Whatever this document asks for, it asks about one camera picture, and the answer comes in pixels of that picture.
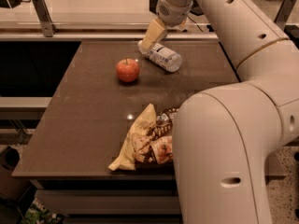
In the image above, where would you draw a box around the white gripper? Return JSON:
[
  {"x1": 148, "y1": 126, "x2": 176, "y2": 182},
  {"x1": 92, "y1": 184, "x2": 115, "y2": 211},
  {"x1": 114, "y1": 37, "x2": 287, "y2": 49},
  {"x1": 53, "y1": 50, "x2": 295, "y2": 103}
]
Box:
[{"x1": 141, "y1": 0, "x2": 192, "y2": 52}]

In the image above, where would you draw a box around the clear plastic water bottle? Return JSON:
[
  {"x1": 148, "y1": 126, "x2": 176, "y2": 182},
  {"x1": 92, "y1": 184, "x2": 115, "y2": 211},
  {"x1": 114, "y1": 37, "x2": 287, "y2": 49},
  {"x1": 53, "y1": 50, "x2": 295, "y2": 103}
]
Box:
[{"x1": 138, "y1": 41, "x2": 182, "y2": 73}]

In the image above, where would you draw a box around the red apple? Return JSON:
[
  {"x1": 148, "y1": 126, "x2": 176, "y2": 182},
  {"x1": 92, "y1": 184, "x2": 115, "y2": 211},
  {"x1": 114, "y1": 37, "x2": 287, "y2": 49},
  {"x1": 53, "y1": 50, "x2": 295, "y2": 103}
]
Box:
[{"x1": 116, "y1": 58, "x2": 140, "y2": 82}]

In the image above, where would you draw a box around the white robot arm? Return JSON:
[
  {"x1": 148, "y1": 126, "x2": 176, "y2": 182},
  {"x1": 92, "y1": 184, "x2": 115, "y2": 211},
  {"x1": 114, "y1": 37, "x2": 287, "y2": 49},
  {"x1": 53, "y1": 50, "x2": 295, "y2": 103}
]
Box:
[{"x1": 139, "y1": 0, "x2": 299, "y2": 224}]

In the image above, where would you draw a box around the sea salt chips bag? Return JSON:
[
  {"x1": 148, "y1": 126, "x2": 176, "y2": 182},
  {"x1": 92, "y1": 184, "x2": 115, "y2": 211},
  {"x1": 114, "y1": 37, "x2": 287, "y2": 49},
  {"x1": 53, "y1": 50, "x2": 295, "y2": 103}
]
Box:
[{"x1": 108, "y1": 104, "x2": 178, "y2": 171}]

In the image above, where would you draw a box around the glass barrier panel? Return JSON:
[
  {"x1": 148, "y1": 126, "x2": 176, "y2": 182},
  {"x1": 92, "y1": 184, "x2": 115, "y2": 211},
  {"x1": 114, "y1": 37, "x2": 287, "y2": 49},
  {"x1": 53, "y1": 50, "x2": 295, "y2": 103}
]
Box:
[{"x1": 0, "y1": 0, "x2": 299, "y2": 31}]

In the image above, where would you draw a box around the dark bin on floor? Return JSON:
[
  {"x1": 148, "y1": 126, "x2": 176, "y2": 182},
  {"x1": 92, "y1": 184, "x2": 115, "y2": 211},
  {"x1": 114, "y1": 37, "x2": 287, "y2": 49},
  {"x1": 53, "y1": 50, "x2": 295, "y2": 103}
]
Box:
[{"x1": 0, "y1": 147, "x2": 31, "y2": 201}]

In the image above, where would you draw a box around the green patterned bag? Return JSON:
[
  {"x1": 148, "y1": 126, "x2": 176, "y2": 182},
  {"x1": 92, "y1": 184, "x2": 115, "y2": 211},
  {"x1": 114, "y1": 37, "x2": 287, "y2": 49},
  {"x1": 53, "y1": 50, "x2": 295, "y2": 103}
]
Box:
[{"x1": 20, "y1": 198, "x2": 64, "y2": 224}]

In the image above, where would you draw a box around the right metal glass bracket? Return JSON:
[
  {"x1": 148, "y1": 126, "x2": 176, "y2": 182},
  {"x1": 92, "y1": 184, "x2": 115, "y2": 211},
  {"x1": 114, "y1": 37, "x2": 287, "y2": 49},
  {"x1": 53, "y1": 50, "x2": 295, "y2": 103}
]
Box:
[{"x1": 274, "y1": 0, "x2": 297, "y2": 30}]

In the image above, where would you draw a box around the metal glass bracket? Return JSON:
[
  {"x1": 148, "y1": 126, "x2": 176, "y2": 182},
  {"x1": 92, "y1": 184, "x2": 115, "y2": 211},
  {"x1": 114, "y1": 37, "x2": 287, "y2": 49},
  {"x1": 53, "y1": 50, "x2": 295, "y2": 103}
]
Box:
[
  {"x1": 274, "y1": 0, "x2": 297, "y2": 30},
  {"x1": 32, "y1": 0, "x2": 56, "y2": 37}
]

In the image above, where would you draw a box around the left metal glass bracket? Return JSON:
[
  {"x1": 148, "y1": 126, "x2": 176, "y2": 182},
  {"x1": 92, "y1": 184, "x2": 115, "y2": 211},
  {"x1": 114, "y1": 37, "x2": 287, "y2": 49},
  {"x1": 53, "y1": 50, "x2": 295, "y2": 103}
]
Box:
[{"x1": 32, "y1": 0, "x2": 56, "y2": 37}]

